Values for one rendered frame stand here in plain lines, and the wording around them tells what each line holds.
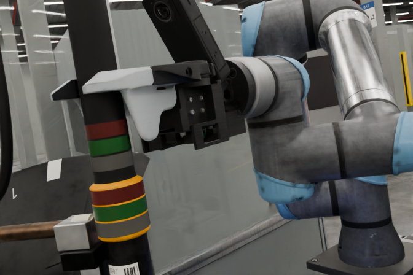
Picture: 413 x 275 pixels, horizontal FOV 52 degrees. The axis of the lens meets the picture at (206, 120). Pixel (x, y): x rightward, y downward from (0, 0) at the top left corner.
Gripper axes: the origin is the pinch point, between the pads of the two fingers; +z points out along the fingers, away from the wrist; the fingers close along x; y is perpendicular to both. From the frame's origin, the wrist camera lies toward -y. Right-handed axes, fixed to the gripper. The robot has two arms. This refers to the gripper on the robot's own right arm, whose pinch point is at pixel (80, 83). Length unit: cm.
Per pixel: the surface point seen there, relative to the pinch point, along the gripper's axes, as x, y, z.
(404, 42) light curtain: 98, -32, -581
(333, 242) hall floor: 128, 148, -334
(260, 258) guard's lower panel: 54, 61, -102
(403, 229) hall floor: 77, 148, -377
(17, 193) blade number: 21.2, 10.3, -4.2
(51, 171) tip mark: 19.2, 8.5, -7.7
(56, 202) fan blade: 15.6, 11.7, -5.6
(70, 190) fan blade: 15.2, 10.7, -7.3
